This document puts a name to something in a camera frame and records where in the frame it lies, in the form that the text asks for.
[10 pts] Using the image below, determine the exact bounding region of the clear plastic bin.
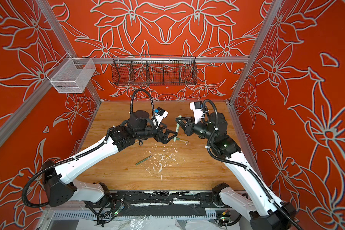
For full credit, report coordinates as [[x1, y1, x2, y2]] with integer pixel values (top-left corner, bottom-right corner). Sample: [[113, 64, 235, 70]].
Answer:
[[46, 57, 96, 94]]

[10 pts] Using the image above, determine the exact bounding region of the light green pen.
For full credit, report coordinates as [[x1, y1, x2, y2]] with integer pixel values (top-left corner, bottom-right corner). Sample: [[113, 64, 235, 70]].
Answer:
[[173, 115, 182, 142]]

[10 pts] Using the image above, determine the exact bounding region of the dark green pen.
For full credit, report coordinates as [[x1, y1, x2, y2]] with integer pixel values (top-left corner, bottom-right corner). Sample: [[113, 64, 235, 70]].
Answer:
[[135, 155, 154, 165]]

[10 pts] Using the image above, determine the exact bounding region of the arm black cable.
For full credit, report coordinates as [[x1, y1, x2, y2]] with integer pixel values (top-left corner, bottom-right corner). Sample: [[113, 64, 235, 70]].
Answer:
[[21, 88, 156, 208], [202, 99, 302, 230]]

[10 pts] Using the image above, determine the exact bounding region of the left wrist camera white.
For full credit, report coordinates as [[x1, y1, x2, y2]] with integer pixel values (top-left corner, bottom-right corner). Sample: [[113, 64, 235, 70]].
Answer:
[[152, 107, 168, 127]]

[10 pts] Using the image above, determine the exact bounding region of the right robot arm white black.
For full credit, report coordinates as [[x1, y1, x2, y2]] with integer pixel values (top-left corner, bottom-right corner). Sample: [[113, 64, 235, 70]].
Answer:
[[175, 113, 296, 230]]

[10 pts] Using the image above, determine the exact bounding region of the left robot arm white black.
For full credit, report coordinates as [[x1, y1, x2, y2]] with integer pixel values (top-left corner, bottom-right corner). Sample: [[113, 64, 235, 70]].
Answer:
[[43, 107, 177, 207]]

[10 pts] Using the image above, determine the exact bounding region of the aluminium frame rail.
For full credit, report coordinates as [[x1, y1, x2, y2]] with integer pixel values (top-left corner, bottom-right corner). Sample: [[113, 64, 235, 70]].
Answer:
[[0, 51, 75, 159], [91, 56, 249, 64], [229, 0, 283, 106]]

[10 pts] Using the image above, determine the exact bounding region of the aluminium frame rail right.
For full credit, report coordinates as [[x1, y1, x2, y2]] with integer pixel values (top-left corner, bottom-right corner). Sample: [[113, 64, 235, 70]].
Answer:
[[229, 0, 283, 106]]

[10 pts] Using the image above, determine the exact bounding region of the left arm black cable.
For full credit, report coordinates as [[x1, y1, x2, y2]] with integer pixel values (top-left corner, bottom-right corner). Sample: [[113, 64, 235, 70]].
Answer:
[[21, 88, 156, 208]]

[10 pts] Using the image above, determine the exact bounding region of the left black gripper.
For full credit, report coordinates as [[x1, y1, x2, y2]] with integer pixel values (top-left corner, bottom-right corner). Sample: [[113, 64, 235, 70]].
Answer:
[[135, 121, 178, 144]]

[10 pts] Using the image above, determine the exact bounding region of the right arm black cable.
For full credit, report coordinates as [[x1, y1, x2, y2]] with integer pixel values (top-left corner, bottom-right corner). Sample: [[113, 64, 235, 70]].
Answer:
[[202, 99, 302, 230]]

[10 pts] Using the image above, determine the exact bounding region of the aluminium frame rail back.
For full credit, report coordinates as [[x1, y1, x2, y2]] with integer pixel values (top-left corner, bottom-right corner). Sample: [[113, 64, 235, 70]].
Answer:
[[91, 56, 249, 64]]

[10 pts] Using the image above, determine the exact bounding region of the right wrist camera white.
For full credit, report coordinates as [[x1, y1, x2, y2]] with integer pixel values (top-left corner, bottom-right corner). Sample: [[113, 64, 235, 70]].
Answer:
[[189, 101, 208, 124]]

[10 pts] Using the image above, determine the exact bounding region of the aluminium frame rail left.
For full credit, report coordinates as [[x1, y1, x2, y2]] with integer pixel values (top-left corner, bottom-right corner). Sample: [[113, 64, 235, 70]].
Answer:
[[0, 51, 75, 159]]

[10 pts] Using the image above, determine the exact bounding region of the black wire mesh basket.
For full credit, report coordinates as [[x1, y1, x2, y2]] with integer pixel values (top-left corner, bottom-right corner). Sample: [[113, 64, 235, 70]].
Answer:
[[111, 55, 198, 86]]

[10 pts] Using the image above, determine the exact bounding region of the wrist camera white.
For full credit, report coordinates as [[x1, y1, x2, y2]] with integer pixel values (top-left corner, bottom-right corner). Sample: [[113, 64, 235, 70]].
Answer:
[[152, 107, 168, 127], [189, 101, 208, 124]]

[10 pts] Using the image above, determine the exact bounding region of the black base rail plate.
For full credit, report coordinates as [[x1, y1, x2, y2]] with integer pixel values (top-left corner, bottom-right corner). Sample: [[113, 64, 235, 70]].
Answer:
[[111, 190, 226, 208]]

